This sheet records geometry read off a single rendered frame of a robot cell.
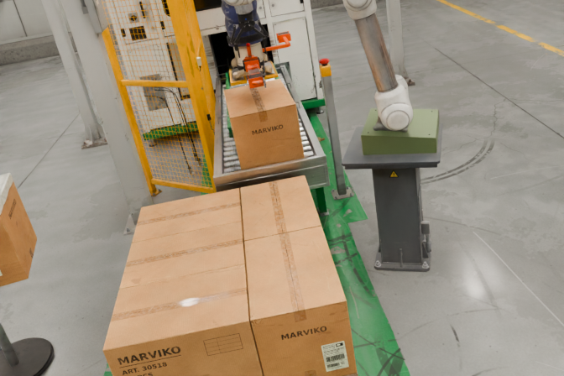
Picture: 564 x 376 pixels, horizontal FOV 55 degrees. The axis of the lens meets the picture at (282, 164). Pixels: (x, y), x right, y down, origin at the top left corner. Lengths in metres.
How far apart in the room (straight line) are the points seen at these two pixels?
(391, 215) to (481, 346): 0.83
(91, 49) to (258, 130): 1.29
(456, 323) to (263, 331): 1.09
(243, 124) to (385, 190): 0.91
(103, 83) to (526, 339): 2.96
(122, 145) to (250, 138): 1.14
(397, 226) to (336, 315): 1.01
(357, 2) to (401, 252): 1.49
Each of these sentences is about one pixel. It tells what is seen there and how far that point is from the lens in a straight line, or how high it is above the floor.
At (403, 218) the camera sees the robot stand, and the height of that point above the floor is 0.33.
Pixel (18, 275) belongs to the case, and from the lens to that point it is 2.92.
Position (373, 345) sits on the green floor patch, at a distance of 2.87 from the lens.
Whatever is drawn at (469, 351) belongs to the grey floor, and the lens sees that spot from 2.85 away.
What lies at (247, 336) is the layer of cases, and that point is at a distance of 2.34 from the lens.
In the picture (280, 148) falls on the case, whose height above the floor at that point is 0.69.
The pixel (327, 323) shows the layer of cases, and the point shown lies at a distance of 2.34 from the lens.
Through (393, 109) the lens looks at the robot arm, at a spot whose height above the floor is 1.06.
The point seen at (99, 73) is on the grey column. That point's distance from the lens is 3.94.
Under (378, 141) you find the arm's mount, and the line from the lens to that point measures 2.91.
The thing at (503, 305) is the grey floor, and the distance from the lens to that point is 3.10.
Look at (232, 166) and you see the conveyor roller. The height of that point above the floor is 0.55.
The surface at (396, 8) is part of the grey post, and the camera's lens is 6.18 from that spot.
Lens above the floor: 2.00
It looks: 25 degrees down
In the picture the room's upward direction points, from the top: 10 degrees counter-clockwise
